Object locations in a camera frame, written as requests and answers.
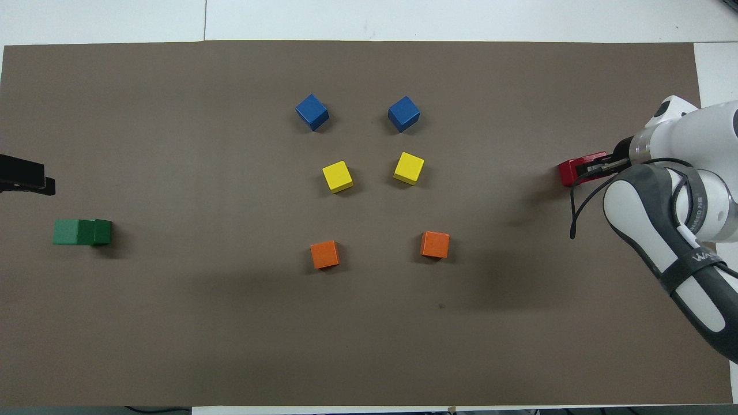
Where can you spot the green wooden cube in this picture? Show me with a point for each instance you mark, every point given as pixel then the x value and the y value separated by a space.
pixel 66 231
pixel 104 233

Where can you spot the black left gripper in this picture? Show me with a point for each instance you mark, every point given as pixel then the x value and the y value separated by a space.
pixel 7 173

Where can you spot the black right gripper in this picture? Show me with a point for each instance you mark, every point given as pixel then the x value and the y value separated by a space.
pixel 622 153

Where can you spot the brown paper table mat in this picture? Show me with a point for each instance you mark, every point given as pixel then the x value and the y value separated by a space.
pixel 369 334

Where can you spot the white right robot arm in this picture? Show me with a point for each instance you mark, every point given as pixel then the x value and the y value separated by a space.
pixel 709 132

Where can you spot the blue wooden cube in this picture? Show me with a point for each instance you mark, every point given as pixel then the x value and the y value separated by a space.
pixel 312 112
pixel 403 113

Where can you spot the yellow wooden cube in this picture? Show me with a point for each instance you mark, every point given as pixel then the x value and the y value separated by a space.
pixel 337 176
pixel 409 168

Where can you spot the orange wooden cube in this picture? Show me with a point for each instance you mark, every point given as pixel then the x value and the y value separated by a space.
pixel 435 244
pixel 324 254

